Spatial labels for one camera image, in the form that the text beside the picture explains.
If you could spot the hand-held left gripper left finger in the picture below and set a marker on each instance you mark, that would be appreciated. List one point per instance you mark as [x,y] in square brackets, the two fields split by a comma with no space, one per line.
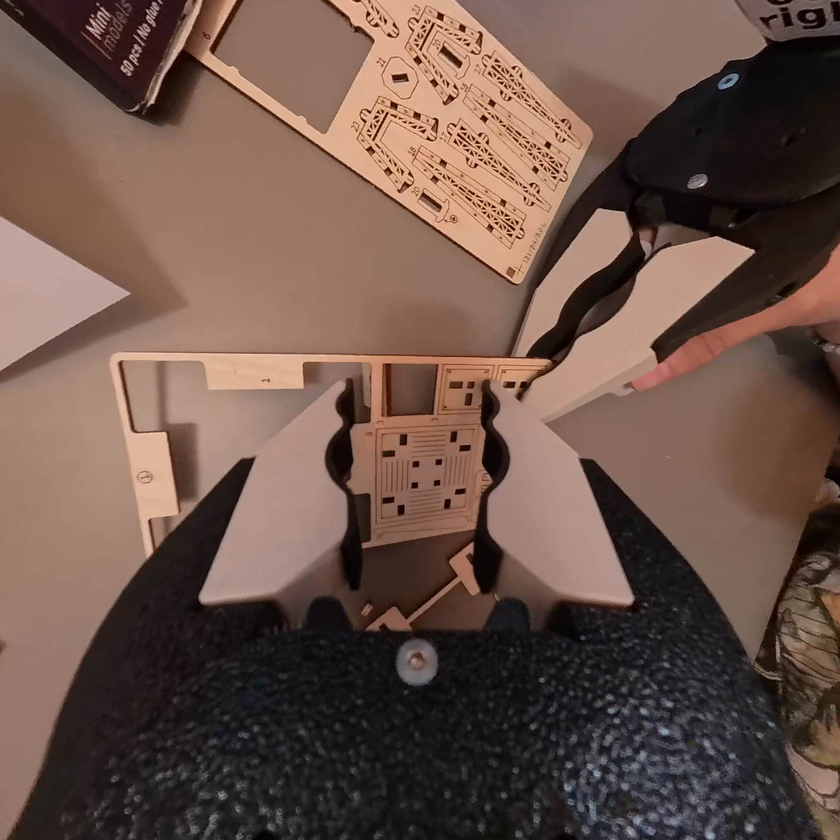
[282,525]

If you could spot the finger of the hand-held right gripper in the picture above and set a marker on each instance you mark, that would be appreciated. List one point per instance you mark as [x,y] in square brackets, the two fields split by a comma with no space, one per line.
[623,341]
[564,275]

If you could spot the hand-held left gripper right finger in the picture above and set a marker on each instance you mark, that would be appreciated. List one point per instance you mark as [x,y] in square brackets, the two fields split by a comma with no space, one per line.
[558,525]

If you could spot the wooden puzzle frame sheet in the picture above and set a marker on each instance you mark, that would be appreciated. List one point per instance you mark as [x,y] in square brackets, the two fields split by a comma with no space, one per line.
[157,492]

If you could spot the person's right hand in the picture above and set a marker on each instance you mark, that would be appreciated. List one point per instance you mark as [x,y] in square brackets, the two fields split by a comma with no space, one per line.
[709,348]

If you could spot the wooden linked squares piece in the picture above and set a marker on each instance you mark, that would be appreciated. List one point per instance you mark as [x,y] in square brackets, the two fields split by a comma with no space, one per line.
[459,564]

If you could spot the person's printed shirt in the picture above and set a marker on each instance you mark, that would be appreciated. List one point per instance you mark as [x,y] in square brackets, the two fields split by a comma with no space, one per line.
[807,623]

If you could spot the wooden tower parts sheet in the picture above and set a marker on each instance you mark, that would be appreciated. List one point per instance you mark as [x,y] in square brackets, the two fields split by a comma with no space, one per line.
[387,64]

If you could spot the paper instruction sheet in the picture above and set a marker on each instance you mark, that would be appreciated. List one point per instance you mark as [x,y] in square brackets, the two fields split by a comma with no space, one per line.
[46,302]

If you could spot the dark puzzle box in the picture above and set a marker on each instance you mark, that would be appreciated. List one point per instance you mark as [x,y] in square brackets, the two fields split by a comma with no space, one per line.
[79,46]

